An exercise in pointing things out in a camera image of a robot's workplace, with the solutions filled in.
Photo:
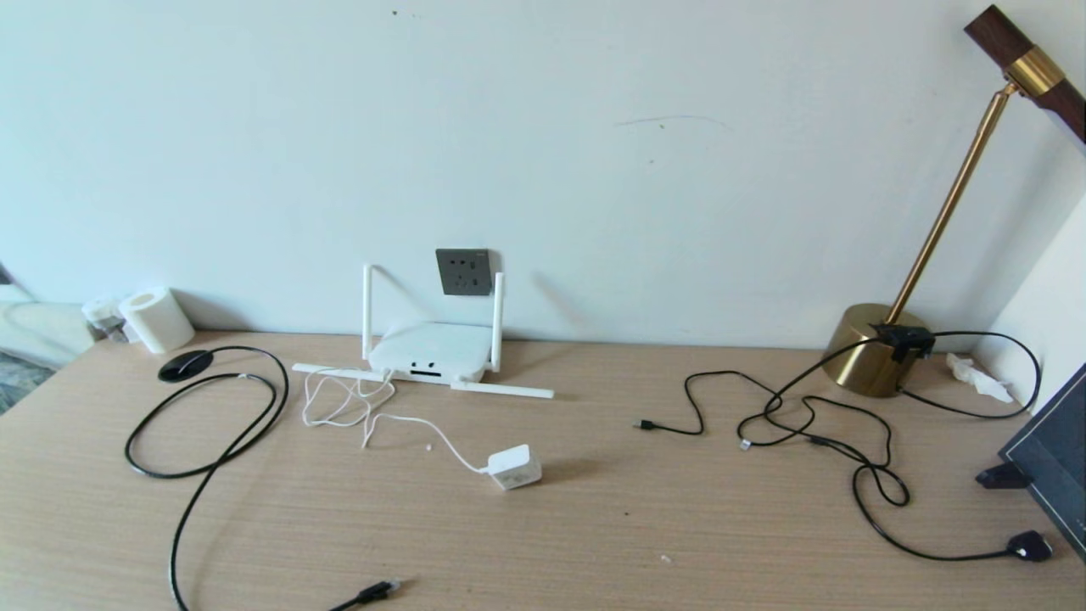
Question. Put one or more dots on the white router with antennas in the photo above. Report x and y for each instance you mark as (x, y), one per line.
(433, 344)

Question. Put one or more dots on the brass desk lamp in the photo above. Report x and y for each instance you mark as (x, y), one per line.
(865, 356)

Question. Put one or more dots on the black round desk grommet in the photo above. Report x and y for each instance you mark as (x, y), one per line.
(185, 365)

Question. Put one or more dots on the white paper roll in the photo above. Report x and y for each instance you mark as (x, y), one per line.
(159, 321)

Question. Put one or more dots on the crumpled white tissue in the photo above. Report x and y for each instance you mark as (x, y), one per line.
(980, 378)

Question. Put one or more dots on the pale background furniture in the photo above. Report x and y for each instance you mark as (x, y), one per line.
(42, 333)

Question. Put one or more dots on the grey wall power socket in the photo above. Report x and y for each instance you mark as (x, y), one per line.
(463, 271)

